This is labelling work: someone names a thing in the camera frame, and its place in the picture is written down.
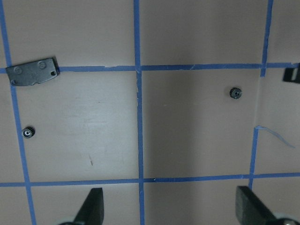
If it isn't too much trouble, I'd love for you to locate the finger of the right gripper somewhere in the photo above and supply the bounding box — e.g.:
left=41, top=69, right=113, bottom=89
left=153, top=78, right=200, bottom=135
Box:
left=282, top=68, right=300, bottom=83

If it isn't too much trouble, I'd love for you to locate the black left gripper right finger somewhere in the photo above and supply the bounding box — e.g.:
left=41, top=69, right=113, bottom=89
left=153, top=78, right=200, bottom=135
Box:
left=235, top=186, right=277, bottom=225

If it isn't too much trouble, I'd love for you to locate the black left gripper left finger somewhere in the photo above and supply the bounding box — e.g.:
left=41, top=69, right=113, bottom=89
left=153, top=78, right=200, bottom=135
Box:
left=73, top=187, right=104, bottom=225

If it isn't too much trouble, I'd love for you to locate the small black bearing gear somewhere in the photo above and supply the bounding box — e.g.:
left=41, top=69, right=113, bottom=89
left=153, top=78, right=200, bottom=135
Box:
left=22, top=126, right=35, bottom=139
left=229, top=87, right=242, bottom=99

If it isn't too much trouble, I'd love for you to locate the black brake pad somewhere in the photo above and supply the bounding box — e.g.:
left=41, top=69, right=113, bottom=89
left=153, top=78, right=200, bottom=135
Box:
left=5, top=57, right=60, bottom=87

